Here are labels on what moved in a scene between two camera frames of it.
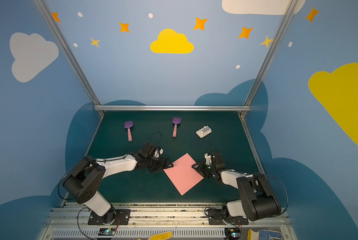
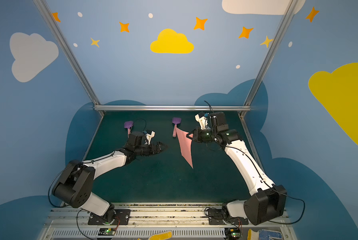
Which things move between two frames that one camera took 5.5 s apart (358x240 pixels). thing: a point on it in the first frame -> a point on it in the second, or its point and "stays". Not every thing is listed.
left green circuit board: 107,231 stays
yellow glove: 164,235 stays
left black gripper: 156,162 -> 150,148
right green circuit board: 232,232 stays
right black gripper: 204,167 -> 195,135
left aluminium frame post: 70,52 stays
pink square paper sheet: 183,175 -> 185,144
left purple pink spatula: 128,124 stays
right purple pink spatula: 176,121 stays
